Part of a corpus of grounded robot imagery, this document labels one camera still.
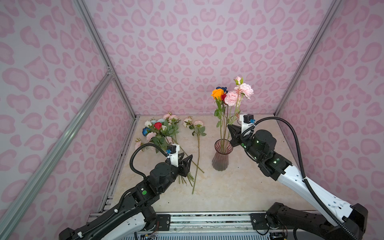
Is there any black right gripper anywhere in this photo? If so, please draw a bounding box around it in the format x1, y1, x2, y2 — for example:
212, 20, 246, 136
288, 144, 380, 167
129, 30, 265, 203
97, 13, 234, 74
226, 123, 265, 162

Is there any pink ribbed glass vase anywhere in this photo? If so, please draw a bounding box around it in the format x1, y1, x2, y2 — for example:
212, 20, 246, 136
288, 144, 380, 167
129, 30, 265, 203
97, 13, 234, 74
212, 139, 233, 171

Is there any small red artificial rose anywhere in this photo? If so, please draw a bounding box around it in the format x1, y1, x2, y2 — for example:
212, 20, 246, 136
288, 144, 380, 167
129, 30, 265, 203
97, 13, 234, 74
220, 94, 227, 153

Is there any orange artificial rose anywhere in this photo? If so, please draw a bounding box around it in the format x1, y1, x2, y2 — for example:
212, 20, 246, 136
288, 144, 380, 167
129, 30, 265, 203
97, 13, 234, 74
212, 89, 224, 136

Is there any blue artificial rose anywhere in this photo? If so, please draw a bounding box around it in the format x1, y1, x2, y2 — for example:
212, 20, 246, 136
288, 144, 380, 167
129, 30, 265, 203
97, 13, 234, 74
216, 87, 228, 94
142, 127, 152, 137

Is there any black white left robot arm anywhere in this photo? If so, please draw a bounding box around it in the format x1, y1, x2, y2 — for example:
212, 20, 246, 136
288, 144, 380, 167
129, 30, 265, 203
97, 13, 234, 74
59, 154, 193, 240

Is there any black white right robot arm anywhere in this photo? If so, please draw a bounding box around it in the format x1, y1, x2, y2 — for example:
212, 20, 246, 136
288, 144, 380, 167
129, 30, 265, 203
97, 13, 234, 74
228, 124, 368, 240

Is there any pale pink carnation spray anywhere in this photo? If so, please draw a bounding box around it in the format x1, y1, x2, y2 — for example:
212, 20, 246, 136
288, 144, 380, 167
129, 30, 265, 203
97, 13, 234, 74
134, 112, 205, 185

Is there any pink rosebud spray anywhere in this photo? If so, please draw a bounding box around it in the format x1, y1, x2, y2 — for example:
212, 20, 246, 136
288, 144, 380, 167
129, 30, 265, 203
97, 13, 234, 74
183, 116, 207, 194

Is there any red rose in bunch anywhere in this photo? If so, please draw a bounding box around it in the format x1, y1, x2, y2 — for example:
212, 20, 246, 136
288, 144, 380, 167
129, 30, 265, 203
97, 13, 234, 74
154, 122, 163, 131

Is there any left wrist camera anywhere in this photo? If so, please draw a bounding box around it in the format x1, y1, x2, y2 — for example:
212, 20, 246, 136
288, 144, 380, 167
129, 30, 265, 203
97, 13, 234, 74
166, 144, 180, 167

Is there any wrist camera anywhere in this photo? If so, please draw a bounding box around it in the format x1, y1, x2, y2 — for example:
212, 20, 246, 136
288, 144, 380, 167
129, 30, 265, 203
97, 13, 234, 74
239, 114, 256, 133
166, 144, 180, 167

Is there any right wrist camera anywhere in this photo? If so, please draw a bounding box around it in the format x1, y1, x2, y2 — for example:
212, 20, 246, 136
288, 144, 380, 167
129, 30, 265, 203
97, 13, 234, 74
239, 114, 256, 133

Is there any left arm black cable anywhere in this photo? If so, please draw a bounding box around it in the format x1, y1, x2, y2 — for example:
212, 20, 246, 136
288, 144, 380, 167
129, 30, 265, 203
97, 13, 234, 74
129, 142, 169, 179

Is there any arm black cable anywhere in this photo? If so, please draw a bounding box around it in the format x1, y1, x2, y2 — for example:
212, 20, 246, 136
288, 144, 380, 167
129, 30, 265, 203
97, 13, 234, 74
129, 142, 169, 179
253, 116, 358, 240

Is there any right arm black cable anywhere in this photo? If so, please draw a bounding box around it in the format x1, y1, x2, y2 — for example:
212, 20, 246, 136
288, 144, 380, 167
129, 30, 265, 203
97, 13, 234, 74
253, 116, 358, 240

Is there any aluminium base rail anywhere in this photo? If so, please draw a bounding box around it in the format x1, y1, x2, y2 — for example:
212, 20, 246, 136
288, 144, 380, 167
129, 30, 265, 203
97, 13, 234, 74
80, 209, 346, 240

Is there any aluminium frame right post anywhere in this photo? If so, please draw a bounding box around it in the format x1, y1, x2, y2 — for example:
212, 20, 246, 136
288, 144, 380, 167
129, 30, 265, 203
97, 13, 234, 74
274, 0, 344, 117

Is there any aluminium frame post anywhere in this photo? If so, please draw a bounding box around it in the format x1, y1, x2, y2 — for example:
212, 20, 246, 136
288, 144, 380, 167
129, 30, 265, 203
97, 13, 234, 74
274, 0, 344, 117
73, 0, 137, 120

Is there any aluminium frame left diagonal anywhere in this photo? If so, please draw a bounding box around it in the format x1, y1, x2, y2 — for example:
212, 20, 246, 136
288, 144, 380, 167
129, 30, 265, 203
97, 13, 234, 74
1, 73, 114, 240

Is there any aluminium frame left post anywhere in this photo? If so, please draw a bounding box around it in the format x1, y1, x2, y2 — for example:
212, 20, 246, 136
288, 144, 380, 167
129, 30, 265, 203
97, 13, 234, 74
73, 0, 137, 120

